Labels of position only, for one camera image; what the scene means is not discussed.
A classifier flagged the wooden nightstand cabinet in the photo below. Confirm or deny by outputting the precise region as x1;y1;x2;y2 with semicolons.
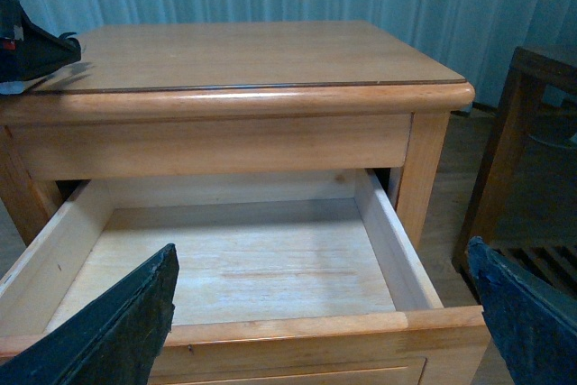
0;20;476;252

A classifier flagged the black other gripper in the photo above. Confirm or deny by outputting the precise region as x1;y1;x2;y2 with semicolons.
1;0;81;95

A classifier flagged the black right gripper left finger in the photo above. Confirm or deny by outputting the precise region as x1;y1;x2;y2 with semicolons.
1;243;179;384

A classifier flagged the wooden top drawer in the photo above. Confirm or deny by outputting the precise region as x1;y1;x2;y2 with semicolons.
1;170;490;384

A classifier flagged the dark wooden side table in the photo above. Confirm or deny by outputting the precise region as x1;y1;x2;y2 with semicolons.
452;45;577;304

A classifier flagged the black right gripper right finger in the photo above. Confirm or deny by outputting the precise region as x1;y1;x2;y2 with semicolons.
467;236;576;384

